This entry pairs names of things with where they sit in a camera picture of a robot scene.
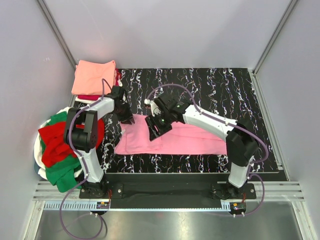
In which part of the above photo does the green t shirt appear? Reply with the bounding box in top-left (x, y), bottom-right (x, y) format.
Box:
top-left (40, 110), bottom-right (82, 193)

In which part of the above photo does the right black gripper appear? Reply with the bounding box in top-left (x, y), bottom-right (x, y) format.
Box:
top-left (144, 110), bottom-right (173, 142)

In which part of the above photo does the slotted cable duct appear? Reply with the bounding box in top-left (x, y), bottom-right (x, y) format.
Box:
top-left (44, 200), bottom-right (231, 212)

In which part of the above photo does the folded peach t shirt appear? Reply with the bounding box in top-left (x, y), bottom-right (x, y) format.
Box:
top-left (71, 60), bottom-right (116, 96)

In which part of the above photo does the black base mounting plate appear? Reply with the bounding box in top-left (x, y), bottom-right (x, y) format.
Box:
top-left (79, 173), bottom-right (257, 200)

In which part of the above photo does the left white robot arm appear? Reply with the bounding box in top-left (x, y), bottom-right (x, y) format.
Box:
top-left (63, 86), bottom-right (135, 198)

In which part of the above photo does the red t shirt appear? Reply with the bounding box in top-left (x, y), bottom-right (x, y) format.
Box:
top-left (37, 119), bottom-right (105, 168)

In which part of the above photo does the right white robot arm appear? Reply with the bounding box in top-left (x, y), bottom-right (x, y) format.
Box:
top-left (144, 97), bottom-right (258, 199)

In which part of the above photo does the aluminium rail profile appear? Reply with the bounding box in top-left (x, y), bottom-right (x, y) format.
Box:
top-left (33, 181), bottom-right (304, 202)

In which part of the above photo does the pink t shirt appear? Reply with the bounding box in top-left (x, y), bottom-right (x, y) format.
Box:
top-left (114, 114), bottom-right (227, 155)

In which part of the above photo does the right aluminium frame post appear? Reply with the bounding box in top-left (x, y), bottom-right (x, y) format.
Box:
top-left (252, 0), bottom-right (300, 75)

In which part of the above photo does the folded magenta t shirt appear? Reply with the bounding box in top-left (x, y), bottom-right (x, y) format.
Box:
top-left (77, 68), bottom-right (122, 101)

